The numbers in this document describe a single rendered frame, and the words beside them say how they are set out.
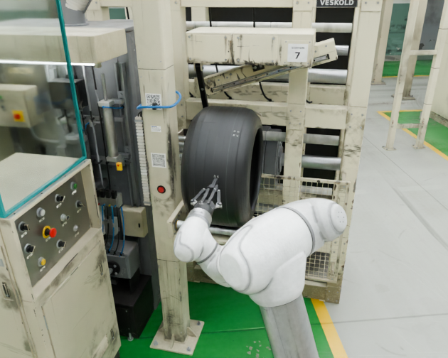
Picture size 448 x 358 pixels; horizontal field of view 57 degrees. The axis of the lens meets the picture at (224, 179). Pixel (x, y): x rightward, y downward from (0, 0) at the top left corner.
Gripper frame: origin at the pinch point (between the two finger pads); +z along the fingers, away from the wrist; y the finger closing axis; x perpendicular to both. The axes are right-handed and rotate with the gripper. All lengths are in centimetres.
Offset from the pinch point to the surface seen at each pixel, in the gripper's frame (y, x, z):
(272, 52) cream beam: -16, -38, 56
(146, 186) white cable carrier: 43, 21, 23
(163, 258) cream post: 36, 63, 16
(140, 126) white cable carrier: 42, -11, 27
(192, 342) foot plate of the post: 23, 125, 9
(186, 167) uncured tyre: 13.9, -3.2, 7.1
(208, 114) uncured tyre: 8.8, -18.4, 28.5
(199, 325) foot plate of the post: 23, 127, 23
